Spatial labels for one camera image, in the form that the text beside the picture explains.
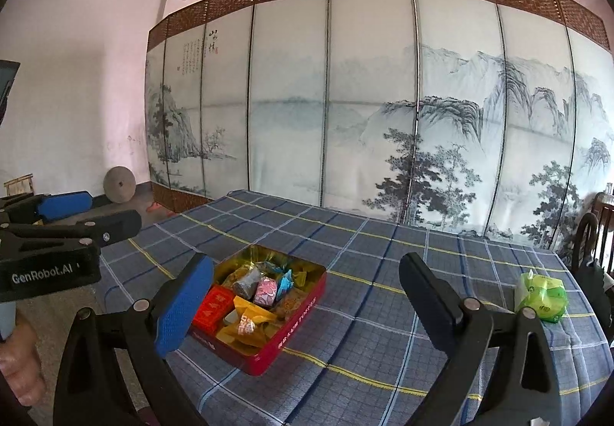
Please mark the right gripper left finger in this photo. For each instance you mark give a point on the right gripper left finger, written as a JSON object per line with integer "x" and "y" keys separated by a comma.
{"x": 90, "y": 388}

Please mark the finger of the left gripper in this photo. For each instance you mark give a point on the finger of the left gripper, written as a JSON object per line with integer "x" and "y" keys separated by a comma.
{"x": 103, "y": 230}
{"x": 29, "y": 208}

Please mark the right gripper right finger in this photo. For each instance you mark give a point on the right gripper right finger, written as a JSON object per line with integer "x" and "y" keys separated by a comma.
{"x": 523, "y": 385}

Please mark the red long snack packet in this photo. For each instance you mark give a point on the red long snack packet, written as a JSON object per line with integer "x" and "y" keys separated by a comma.
{"x": 216, "y": 305}

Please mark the orange snack packet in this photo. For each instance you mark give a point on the orange snack packet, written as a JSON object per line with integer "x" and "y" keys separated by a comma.
{"x": 252, "y": 329}

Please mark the dark seaweed snack packet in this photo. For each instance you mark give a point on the dark seaweed snack packet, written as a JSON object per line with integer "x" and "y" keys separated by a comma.
{"x": 246, "y": 286}

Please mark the pink patterned snack packet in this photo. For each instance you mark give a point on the pink patterned snack packet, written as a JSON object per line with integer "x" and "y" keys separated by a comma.
{"x": 265, "y": 294}

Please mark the twisted dough snack bag front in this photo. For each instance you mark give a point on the twisted dough snack bag front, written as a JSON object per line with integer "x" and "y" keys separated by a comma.
{"x": 285, "y": 308}

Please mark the light blue small packet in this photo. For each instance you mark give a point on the light blue small packet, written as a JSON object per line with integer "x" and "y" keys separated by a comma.
{"x": 284, "y": 284}

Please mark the person's left hand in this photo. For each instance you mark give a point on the person's left hand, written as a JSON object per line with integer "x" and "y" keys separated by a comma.
{"x": 21, "y": 364}

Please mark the round grey disc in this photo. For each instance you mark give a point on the round grey disc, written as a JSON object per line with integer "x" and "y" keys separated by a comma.
{"x": 119, "y": 184}

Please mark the green tissue pack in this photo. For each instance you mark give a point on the green tissue pack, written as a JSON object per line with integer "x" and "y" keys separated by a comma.
{"x": 545, "y": 295}

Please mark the red gold toffee tin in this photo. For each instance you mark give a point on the red gold toffee tin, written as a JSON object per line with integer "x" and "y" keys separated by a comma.
{"x": 308, "y": 276}

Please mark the dark wooden chair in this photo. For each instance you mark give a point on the dark wooden chair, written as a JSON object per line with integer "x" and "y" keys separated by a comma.
{"x": 592, "y": 262}

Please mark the blue plaid tablecloth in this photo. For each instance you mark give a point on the blue plaid tablecloth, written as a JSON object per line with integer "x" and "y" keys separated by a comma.
{"x": 360, "y": 357}

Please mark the painted folding screen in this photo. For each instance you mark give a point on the painted folding screen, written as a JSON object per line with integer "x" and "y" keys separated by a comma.
{"x": 488, "y": 118}

